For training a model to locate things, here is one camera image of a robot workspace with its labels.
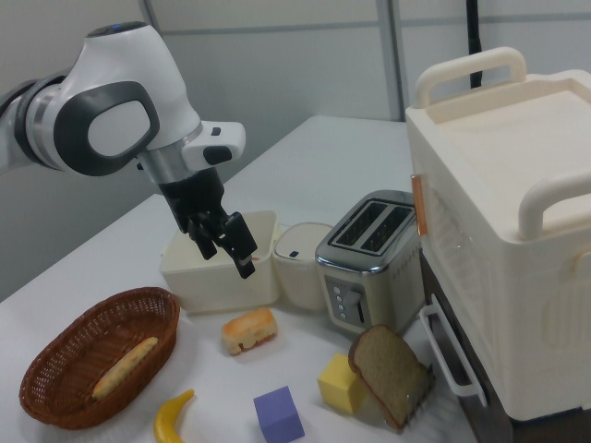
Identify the black pole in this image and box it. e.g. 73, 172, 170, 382
464, 0, 485, 90

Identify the purple foam cube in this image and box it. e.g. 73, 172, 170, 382
252, 385, 307, 443

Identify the small white lidded bin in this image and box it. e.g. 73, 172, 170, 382
272, 221, 334, 310

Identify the orange bread roll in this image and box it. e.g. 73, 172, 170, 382
221, 307, 279, 356

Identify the long baguette bread stick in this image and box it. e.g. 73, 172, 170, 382
91, 336, 160, 401

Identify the copper cabinet door handle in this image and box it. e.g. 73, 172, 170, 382
409, 174, 428, 237

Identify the dark brown drawer base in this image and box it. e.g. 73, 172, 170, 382
417, 251, 591, 443

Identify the white drawer handle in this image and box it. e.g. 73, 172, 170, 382
418, 294, 488, 407

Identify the brown bread slice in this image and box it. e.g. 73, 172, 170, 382
347, 324, 428, 433

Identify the cream and chrome toaster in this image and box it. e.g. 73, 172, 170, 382
315, 189, 424, 337

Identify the yellow foam cube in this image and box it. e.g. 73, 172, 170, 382
317, 353, 368, 415

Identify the white open plastic box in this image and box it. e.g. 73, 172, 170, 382
159, 210, 282, 317

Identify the brown wicker basket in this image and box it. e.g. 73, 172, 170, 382
18, 286, 182, 431

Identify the yellow banana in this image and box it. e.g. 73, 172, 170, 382
153, 389, 196, 443

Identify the cream cabinet with handles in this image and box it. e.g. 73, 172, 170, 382
404, 45, 591, 424

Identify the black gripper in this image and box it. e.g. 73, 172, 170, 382
156, 168, 259, 281

